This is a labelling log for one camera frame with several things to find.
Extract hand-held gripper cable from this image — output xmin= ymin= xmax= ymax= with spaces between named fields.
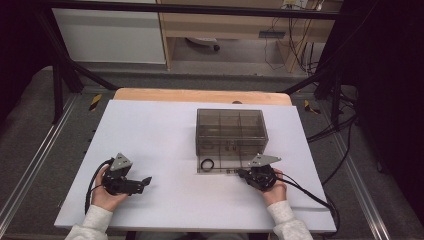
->
xmin=276 ymin=176 xmax=341 ymax=234
xmin=84 ymin=158 xmax=116 ymax=215

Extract transparent grey drawer box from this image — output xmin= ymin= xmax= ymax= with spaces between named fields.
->
xmin=195 ymin=108 xmax=270 ymax=158

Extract person's right hand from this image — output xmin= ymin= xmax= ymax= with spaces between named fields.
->
xmin=261 ymin=168 xmax=288 ymax=207

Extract white office chair base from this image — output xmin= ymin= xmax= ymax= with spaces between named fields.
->
xmin=184 ymin=36 xmax=221 ymax=52

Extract left hand-held gripper cable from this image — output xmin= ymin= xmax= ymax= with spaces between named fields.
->
xmin=84 ymin=158 xmax=116 ymax=215

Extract right hand-held gripper cable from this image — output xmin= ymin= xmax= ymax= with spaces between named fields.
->
xmin=276 ymin=176 xmax=341 ymax=234

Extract transparent grey drawer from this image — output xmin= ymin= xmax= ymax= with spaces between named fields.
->
xmin=196 ymin=153 xmax=254 ymax=175

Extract black curtain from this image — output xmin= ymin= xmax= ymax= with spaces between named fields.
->
xmin=0 ymin=0 xmax=56 ymax=125
xmin=316 ymin=0 xmax=424 ymax=218

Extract white cabinet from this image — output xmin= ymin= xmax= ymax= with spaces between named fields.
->
xmin=52 ymin=8 xmax=167 ymax=65

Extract black metal stand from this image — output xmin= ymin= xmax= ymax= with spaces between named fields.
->
xmin=36 ymin=9 xmax=119 ymax=125
xmin=281 ymin=64 xmax=358 ymax=132

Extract white foam board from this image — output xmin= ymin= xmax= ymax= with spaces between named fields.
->
xmin=54 ymin=99 xmax=337 ymax=233

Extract hanging black desk cables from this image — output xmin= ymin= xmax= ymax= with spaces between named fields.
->
xmin=263 ymin=14 xmax=323 ymax=76

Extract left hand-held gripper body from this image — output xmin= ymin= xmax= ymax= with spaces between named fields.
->
xmin=101 ymin=152 xmax=145 ymax=196

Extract aluminium floor rail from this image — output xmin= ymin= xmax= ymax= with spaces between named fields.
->
xmin=328 ymin=131 xmax=391 ymax=240
xmin=0 ymin=94 xmax=79 ymax=228

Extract black rubber ring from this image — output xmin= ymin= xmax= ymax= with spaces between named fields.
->
xmin=200 ymin=157 xmax=215 ymax=172

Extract person's left hand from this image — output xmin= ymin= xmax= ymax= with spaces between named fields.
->
xmin=91 ymin=165 xmax=129 ymax=213

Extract black metal crossbar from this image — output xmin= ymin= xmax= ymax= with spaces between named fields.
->
xmin=43 ymin=0 xmax=346 ymax=21

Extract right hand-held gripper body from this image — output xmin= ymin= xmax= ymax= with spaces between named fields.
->
xmin=245 ymin=153 xmax=282 ymax=192

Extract yellow black tape strip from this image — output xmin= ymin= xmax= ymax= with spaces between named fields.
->
xmin=88 ymin=93 xmax=103 ymax=112
xmin=303 ymin=99 xmax=321 ymax=115

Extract blue power strip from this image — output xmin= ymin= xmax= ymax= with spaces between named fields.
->
xmin=258 ymin=30 xmax=287 ymax=39

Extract light wooden desk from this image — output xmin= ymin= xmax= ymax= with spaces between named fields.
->
xmin=156 ymin=0 xmax=344 ymax=73

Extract wooden table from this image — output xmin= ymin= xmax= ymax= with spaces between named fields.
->
xmin=113 ymin=87 xmax=294 ymax=107

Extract bundle of black floor cables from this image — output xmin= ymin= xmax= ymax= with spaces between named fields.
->
xmin=306 ymin=113 xmax=359 ymax=188

